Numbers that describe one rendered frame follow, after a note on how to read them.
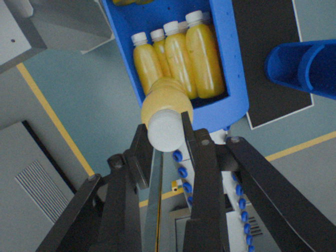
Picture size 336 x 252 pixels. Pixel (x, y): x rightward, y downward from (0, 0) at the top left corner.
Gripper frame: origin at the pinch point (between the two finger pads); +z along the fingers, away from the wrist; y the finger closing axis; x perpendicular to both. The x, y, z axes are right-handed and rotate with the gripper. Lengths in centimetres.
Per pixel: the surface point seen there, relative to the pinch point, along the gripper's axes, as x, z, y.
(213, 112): -6.8, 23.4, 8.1
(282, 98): -50, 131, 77
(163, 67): 3.6, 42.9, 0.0
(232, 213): -51, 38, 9
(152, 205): -64, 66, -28
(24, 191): -53, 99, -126
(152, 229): -64, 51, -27
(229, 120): -9.9, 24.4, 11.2
